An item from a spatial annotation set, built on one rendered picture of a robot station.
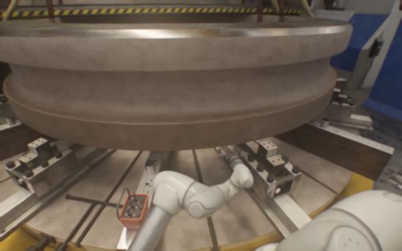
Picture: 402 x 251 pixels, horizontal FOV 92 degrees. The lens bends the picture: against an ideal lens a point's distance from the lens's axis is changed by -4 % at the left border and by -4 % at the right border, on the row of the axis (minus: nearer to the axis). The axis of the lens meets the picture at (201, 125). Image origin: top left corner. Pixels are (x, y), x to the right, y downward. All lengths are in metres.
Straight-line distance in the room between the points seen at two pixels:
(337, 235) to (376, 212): 0.13
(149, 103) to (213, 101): 0.52
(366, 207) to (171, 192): 0.68
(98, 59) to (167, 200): 1.04
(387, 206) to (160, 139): 1.42
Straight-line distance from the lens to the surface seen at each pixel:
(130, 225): 1.43
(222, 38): 1.43
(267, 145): 1.90
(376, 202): 0.57
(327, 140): 2.76
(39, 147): 2.30
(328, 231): 0.43
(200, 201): 0.86
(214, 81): 1.63
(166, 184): 0.95
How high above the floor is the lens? 1.89
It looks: 30 degrees down
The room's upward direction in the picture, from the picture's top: straight up
